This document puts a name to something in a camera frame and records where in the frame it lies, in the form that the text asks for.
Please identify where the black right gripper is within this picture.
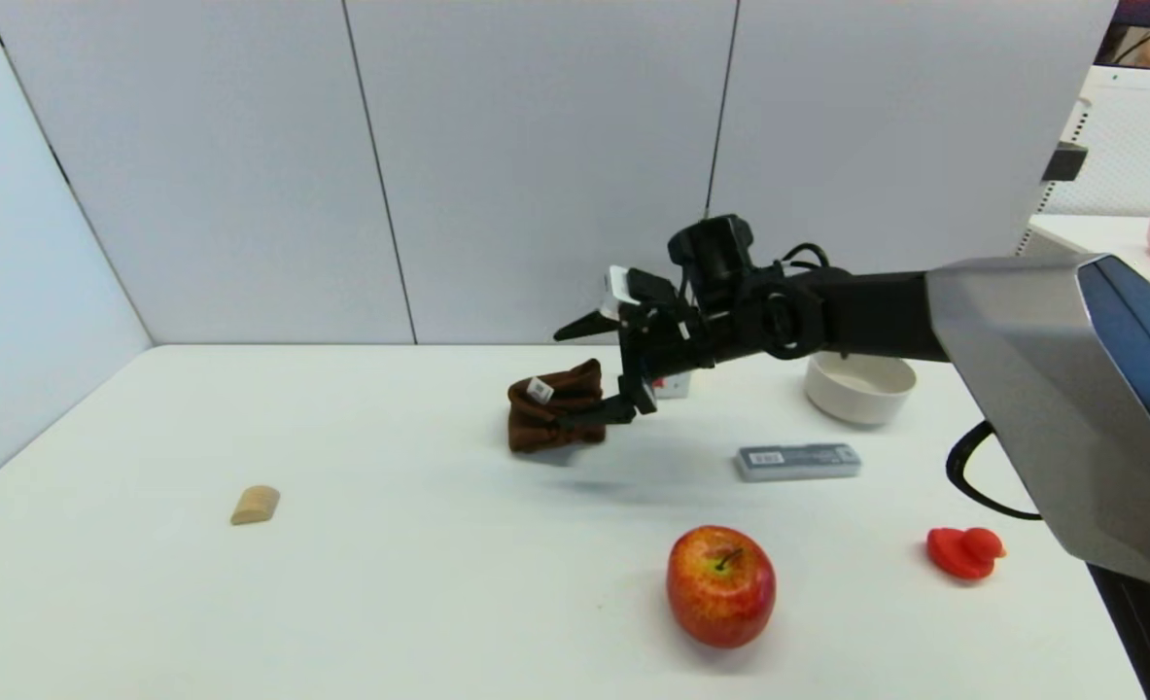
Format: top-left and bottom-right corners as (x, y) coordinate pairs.
(553, 304), (715, 429)

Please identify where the brown cloth with label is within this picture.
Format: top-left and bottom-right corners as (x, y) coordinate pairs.
(507, 359), (608, 454)

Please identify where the beige round bowl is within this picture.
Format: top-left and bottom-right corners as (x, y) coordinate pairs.
(805, 352), (918, 427)

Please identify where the grey rectangular box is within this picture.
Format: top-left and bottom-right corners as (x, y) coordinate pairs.
(736, 443), (862, 482)

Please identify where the red apple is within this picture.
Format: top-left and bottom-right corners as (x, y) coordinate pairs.
(666, 526), (778, 649)

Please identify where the half-round wooden block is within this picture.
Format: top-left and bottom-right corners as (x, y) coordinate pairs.
(230, 485), (281, 526)

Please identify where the red rubber duck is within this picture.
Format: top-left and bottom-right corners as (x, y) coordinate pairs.
(926, 527), (1007, 581)

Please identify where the white desk top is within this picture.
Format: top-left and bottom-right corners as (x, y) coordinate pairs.
(1027, 214), (1150, 312)

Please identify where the black clamp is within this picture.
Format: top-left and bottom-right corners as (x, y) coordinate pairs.
(1041, 143), (1089, 184)

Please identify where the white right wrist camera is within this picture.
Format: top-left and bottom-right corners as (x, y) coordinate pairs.
(604, 264), (678, 322)

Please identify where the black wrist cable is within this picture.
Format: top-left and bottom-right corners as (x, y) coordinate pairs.
(779, 241), (833, 275)

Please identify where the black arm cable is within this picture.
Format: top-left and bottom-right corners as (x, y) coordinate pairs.
(946, 421), (1042, 521)

